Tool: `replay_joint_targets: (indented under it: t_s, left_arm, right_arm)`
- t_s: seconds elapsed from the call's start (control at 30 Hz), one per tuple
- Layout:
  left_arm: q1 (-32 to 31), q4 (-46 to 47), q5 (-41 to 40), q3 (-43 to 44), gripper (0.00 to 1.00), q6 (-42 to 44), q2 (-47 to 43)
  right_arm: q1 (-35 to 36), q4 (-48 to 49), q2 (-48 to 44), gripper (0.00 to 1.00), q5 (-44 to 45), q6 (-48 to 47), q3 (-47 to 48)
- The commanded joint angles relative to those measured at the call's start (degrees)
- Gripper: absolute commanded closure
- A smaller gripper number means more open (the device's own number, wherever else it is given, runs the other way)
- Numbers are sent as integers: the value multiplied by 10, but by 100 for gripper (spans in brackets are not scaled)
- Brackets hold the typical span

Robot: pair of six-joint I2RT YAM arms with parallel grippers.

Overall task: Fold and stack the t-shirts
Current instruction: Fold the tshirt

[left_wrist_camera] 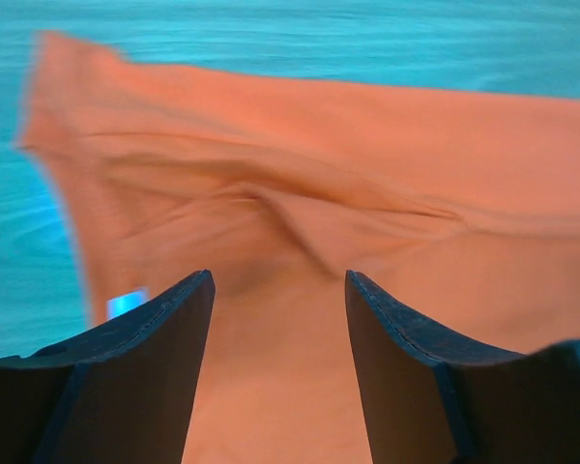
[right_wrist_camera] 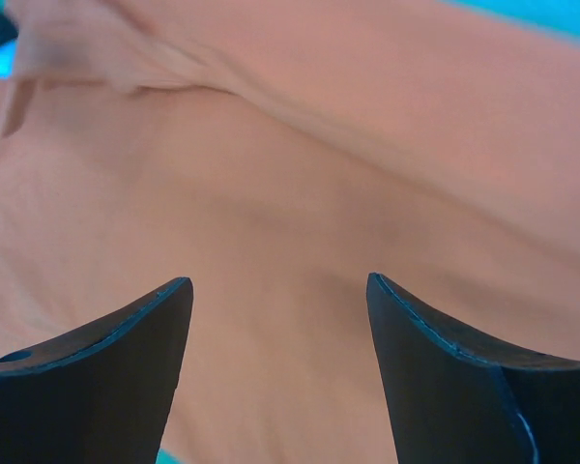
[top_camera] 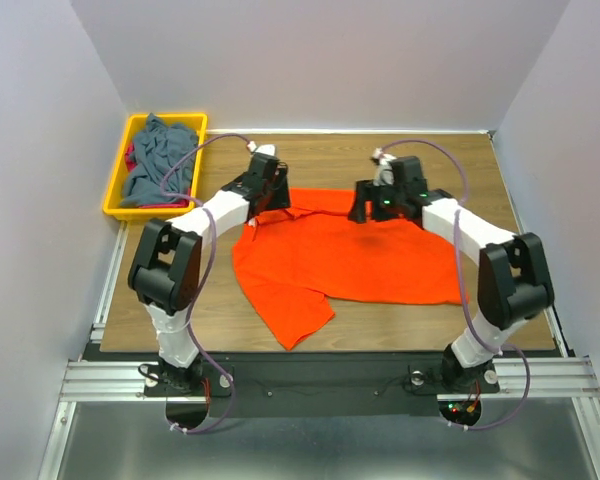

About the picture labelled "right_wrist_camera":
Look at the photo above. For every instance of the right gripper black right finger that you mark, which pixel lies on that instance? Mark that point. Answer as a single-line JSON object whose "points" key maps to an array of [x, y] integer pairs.
{"points": [[459, 395]]}

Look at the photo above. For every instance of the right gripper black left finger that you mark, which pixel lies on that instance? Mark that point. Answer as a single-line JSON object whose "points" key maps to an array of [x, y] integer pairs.
{"points": [[100, 393]]}

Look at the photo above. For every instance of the orange polo shirt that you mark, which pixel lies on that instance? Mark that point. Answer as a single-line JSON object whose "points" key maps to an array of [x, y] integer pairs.
{"points": [[277, 153]]}

